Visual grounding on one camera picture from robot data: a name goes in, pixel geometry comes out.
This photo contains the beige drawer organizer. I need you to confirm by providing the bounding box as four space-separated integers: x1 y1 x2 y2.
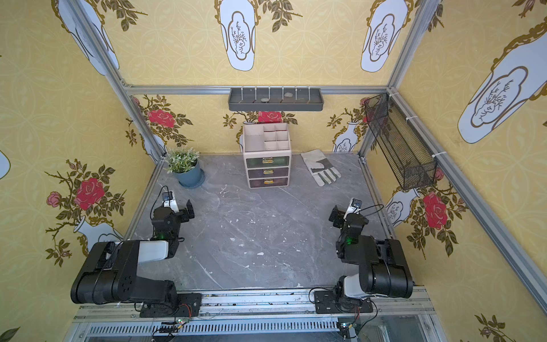
242 123 292 189

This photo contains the grey work glove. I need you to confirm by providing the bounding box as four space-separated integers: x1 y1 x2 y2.
301 150 341 187

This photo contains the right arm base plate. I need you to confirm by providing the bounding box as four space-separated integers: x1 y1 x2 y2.
312 290 374 314

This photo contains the potted green plant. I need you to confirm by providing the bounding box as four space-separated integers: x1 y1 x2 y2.
167 148 205 189

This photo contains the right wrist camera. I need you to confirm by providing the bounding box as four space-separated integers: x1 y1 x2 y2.
344 198 363 218

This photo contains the grey wall shelf tray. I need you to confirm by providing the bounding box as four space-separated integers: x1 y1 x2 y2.
228 86 325 112

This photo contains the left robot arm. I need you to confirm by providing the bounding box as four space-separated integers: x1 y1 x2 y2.
71 201 195 310

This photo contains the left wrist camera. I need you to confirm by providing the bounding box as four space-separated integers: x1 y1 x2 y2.
162 191 179 213

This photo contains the black wire mesh basket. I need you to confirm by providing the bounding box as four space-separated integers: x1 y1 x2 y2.
365 94 437 190

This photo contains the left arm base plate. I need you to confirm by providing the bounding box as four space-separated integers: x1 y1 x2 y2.
139 293 202 318

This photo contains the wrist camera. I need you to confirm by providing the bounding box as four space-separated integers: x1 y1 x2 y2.
344 198 363 218
162 191 179 213

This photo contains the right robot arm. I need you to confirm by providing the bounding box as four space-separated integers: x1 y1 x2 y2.
328 207 414 300

